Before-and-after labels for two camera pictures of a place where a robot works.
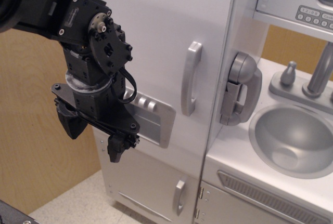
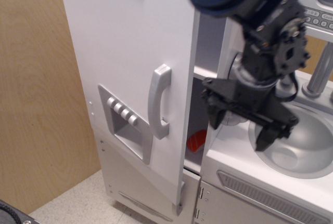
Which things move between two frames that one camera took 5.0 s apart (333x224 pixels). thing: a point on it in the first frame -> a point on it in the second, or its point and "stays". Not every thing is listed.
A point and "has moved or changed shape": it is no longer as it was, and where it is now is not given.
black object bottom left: x=10 y=214 stays
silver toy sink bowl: x=294 y=140 stays
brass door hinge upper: x=201 y=193 stays
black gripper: x=103 y=108 -> x=259 y=103
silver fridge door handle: x=193 y=57 -> x=162 y=78
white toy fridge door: x=180 y=28 has moved or changed shape
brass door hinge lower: x=197 y=213 stays
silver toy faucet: x=322 y=73 stays
